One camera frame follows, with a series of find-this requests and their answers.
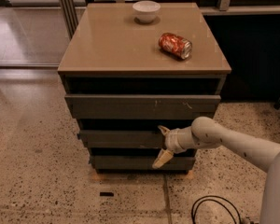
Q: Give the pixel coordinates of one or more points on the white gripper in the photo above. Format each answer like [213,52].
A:
[171,142]

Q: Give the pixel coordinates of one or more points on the grey drawer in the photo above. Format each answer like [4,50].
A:
[127,106]
[139,163]
[121,139]

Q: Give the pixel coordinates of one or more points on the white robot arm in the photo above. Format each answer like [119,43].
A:
[207,133]

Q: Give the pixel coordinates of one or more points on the grey bottom drawer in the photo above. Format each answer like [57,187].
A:
[139,163]

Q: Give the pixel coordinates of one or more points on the grey drawer cabinet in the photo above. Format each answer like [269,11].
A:
[113,53]

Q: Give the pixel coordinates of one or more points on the grey top drawer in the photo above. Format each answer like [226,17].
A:
[127,106]

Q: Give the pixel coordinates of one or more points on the small black floor object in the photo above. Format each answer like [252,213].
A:
[107,194]

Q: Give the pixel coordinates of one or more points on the red soda can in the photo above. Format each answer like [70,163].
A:
[176,45]

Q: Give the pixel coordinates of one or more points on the white ceramic bowl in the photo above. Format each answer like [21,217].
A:
[146,11]

